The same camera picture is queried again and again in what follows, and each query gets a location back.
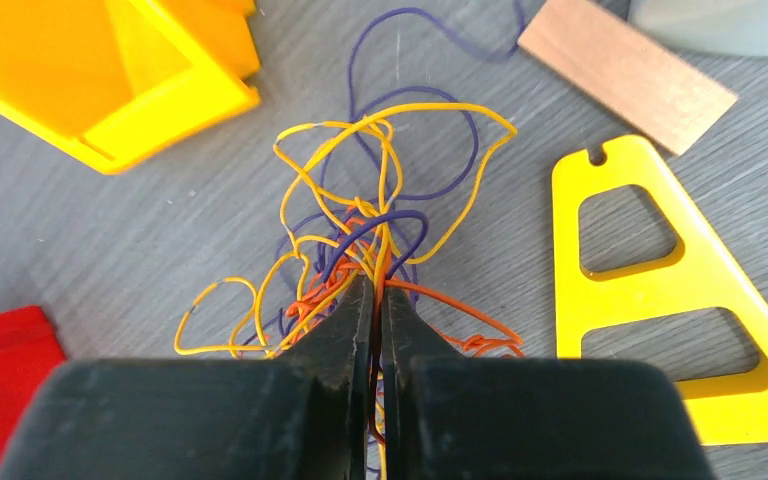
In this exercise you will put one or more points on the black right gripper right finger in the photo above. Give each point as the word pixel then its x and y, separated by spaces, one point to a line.
pixel 450 416

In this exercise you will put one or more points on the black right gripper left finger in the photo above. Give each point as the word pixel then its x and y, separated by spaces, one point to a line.
pixel 302 415

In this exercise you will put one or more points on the yellow triangle stand right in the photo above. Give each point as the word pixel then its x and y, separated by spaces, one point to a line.
pixel 699 273

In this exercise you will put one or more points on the orange plastic bin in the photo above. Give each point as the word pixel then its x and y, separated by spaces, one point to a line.
pixel 112 83

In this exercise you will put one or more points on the wooden block near metronome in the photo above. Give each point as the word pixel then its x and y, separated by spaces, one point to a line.
pixel 646 85

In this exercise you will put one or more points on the white metronome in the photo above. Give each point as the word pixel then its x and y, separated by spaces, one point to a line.
pixel 737 28

